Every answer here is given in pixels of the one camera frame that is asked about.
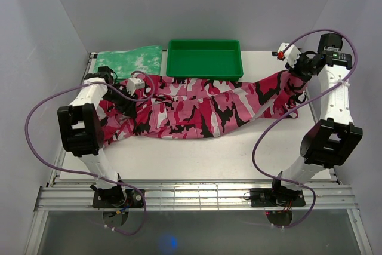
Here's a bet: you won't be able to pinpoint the purple cable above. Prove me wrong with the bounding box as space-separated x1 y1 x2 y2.
252 29 358 229
25 71 155 235

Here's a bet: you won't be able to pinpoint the green plastic tray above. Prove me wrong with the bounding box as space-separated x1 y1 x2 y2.
166 39 244 81

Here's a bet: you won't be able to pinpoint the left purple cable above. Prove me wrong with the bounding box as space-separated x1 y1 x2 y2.
25 71 155 235

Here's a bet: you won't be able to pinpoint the aluminium rail frame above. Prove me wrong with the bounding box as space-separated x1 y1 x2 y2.
34 48 359 255

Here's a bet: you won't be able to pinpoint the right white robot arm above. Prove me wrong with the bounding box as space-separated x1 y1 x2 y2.
269 33 363 205

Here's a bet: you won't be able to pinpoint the folded green white trousers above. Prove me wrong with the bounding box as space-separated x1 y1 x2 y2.
93 45 162 80

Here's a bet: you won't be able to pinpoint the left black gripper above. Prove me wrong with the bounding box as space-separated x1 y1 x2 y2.
102 87 139 119

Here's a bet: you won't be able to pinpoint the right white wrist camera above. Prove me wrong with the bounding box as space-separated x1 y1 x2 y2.
276 42 301 69

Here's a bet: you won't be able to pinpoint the pink camouflage trousers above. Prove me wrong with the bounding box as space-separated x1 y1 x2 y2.
97 70 307 146

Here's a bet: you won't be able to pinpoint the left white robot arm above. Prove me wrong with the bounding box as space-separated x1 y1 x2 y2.
57 66 143 207

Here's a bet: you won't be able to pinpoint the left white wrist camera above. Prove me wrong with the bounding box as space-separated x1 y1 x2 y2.
126 78 145 95

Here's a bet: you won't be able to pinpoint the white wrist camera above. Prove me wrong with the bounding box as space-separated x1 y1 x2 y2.
126 78 145 95
276 42 301 69

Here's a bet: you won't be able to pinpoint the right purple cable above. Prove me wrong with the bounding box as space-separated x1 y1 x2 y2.
252 29 358 229

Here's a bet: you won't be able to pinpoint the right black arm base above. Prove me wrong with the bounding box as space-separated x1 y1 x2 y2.
243 188 306 208

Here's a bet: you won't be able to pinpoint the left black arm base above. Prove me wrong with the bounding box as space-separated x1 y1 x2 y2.
91 186 145 209

